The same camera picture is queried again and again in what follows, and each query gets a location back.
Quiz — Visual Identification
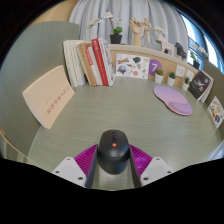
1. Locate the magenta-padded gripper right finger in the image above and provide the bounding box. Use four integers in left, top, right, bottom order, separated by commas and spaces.
128, 143, 174, 188

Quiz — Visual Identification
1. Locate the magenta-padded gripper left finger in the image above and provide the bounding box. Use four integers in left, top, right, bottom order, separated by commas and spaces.
51, 143, 99, 189

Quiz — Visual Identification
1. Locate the black computer mouse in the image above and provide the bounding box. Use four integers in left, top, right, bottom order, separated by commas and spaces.
97, 129, 131, 175

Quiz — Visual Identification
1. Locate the purple mouse pad with wrist rest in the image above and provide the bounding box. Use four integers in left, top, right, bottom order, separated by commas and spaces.
153, 85, 193, 117

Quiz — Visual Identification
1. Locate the beige book with red lettering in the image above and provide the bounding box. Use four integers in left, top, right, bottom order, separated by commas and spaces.
21, 64, 76, 130

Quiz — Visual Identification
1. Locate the colourful sticker sheet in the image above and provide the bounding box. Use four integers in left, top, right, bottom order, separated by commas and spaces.
207, 95, 224, 129

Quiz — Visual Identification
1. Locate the small spiky succulent in white pot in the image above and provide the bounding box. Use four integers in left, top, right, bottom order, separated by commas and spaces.
181, 76, 191, 92

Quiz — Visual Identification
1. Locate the black-covered book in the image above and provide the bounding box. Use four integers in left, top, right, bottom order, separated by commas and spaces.
187, 69, 214, 103

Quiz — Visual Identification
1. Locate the round purple number sticker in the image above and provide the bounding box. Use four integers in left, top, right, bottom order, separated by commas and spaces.
147, 59, 163, 77

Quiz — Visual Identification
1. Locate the thin red and white book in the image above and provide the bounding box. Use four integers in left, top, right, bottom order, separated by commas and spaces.
84, 45, 103, 87

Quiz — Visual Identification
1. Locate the white sticker sheet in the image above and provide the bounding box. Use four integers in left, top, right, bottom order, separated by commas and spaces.
115, 53, 151, 80

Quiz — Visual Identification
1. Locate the thick white book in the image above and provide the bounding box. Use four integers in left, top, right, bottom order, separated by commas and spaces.
62, 39, 87, 88

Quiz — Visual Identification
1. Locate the tan book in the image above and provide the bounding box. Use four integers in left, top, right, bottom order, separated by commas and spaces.
77, 42, 98, 88

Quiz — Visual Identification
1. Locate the red-spined book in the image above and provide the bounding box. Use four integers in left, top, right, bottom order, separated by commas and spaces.
91, 38, 110, 87

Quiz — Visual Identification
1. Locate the light wooden desk ledge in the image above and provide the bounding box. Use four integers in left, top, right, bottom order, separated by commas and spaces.
108, 43, 205, 74

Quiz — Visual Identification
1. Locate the black horse figurine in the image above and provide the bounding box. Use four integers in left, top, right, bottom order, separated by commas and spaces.
174, 41, 188, 60

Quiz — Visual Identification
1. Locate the pink horse figurine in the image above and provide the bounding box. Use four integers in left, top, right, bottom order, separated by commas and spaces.
158, 35, 176, 56

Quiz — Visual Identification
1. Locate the wooden hand model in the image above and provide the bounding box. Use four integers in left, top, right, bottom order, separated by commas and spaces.
129, 18, 145, 47

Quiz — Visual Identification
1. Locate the large glass window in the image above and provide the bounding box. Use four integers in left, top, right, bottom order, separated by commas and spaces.
179, 13, 224, 74

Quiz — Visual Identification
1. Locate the grey-white curtain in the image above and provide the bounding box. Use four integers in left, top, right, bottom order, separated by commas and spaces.
68, 0, 181, 43

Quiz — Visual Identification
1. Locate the white wall socket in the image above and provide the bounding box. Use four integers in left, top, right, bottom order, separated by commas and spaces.
185, 69, 196, 82
175, 64, 187, 78

